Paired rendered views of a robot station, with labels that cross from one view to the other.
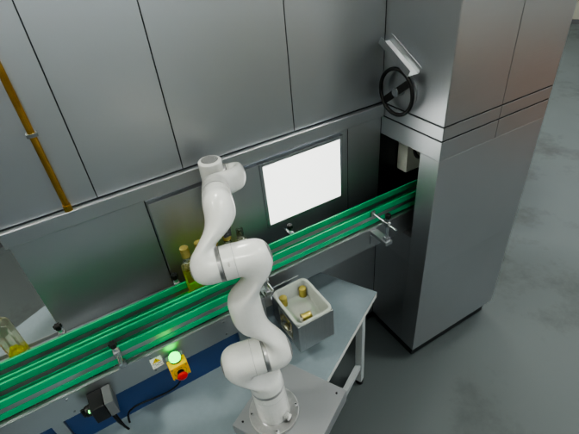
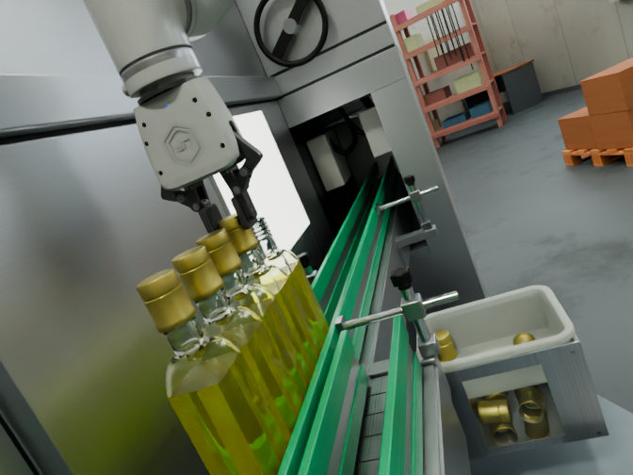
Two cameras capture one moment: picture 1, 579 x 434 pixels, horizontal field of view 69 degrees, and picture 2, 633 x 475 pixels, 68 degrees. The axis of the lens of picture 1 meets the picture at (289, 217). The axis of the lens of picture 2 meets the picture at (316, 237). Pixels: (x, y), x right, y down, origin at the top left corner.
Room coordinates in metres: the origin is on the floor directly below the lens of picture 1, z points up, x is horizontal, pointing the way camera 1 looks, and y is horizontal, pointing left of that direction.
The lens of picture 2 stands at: (0.88, 0.59, 1.40)
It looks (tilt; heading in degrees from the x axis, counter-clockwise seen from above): 13 degrees down; 315
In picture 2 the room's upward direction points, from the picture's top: 23 degrees counter-clockwise
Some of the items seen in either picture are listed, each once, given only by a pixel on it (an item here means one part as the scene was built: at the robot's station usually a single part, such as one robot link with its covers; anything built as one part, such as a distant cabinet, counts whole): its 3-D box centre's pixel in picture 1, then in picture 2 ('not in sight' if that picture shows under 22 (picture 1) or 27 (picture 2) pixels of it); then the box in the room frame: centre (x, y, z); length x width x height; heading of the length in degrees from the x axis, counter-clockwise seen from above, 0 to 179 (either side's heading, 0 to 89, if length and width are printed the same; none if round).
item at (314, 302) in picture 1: (301, 306); (494, 347); (1.21, -0.01, 0.97); 0.22 x 0.17 x 0.09; 27
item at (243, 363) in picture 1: (252, 368); not in sight; (0.84, 0.18, 1.11); 0.19 x 0.12 x 0.24; 101
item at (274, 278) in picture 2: not in sight; (290, 344); (1.33, 0.26, 1.16); 0.06 x 0.06 x 0.21; 27
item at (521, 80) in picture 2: not in sight; (499, 93); (4.61, -10.05, 0.42); 1.56 x 0.80 x 0.84; 145
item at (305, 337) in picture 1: (299, 310); (485, 376); (1.24, 0.00, 0.92); 0.27 x 0.17 x 0.15; 27
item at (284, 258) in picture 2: not in sight; (300, 322); (1.35, 0.21, 1.16); 0.06 x 0.06 x 0.21; 27
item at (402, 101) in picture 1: (398, 91); (291, 26); (1.75, -0.53, 1.66); 0.21 x 0.05 x 0.21; 27
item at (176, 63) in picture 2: not in sight; (162, 77); (1.33, 0.26, 1.51); 0.09 x 0.08 x 0.03; 27
